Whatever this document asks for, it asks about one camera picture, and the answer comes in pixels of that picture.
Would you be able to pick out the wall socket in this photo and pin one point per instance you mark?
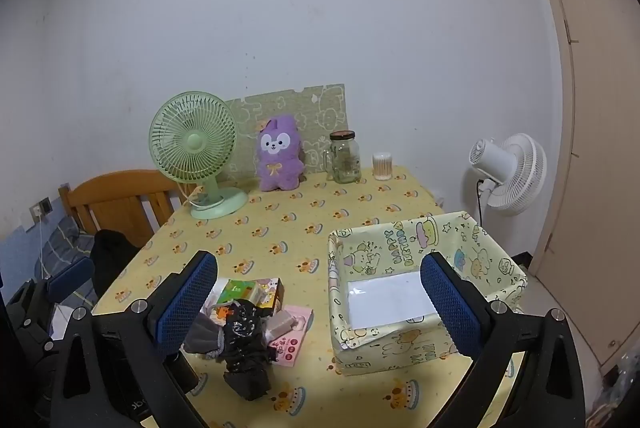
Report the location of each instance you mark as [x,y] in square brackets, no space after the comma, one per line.
[40,207]

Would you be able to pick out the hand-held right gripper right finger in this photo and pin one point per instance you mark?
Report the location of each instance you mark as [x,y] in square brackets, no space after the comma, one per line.
[450,308]

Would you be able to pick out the green printed board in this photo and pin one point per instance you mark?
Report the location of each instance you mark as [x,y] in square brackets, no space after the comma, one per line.
[320,108]

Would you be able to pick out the clear plastic bag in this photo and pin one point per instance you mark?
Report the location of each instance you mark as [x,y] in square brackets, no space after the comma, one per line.
[620,383]

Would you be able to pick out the pink packet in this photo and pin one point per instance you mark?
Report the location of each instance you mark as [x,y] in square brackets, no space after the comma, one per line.
[295,348]

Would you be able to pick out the purple plush toy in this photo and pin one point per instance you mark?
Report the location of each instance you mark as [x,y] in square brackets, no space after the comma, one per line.
[277,158]

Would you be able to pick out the white standing fan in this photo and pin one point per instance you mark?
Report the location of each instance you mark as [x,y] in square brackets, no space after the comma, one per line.
[515,173]

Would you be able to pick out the grey cloth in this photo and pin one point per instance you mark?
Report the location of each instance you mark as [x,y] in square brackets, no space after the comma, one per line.
[200,335]

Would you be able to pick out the green tissue pack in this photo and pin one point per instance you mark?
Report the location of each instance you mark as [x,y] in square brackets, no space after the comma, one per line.
[240,292]

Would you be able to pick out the black cloth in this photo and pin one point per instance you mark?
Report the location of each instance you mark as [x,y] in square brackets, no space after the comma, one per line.
[112,258]

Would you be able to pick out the beige door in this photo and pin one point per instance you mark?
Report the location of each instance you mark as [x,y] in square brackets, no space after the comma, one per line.
[600,158]

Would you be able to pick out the blue plaid bedding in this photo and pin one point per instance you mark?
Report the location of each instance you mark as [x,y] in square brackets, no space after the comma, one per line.
[65,243]

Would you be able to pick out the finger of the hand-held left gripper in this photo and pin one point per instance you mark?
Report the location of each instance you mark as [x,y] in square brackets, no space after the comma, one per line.
[30,313]
[70,279]

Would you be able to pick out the black plastic bag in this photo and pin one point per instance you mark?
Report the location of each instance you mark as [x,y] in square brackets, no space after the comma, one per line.
[245,348]

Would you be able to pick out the white sheet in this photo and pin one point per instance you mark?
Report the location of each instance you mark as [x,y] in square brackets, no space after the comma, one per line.
[390,303]

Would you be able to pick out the cotton swab container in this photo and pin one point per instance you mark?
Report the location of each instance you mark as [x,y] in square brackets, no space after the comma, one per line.
[382,168]

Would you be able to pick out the green desk fan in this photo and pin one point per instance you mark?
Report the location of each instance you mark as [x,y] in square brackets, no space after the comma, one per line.
[192,141]

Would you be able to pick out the glass jar with dark lid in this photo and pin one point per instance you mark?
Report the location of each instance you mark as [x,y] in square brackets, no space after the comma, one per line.
[345,158]

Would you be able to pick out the yellow tissue pack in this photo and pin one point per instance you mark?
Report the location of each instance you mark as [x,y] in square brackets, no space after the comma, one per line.
[271,292]

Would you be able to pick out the small beige pad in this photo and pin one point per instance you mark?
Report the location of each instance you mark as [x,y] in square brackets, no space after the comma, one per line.
[281,323]

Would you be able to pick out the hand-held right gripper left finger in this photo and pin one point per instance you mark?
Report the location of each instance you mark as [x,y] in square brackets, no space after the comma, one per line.
[185,305]

